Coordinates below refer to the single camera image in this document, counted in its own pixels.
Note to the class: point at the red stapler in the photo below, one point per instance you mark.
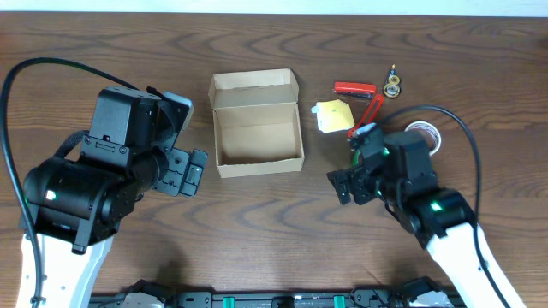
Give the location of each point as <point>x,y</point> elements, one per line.
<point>355,89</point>

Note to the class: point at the white tape roll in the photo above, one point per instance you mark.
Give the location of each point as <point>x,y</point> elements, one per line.
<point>429,132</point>

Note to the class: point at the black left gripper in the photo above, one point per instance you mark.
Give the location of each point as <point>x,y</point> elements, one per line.
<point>181,172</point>

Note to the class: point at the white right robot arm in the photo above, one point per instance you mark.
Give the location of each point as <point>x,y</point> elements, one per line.
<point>445,225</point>

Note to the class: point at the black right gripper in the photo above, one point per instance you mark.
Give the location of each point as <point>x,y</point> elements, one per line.
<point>357,184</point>

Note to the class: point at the green tape roll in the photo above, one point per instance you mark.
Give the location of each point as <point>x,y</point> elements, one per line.
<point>356,158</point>

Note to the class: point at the white yellow sticky note pad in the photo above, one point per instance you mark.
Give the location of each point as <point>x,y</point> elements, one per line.
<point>333,116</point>

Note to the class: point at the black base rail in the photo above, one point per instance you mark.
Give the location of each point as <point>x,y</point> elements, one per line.
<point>422,292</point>

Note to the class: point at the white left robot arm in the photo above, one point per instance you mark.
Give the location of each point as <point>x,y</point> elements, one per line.
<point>78,197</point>

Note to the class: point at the red utility knife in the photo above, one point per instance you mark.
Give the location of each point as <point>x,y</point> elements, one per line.
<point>369,115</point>

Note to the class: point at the brown cardboard box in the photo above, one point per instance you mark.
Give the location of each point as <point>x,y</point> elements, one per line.
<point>257,127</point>

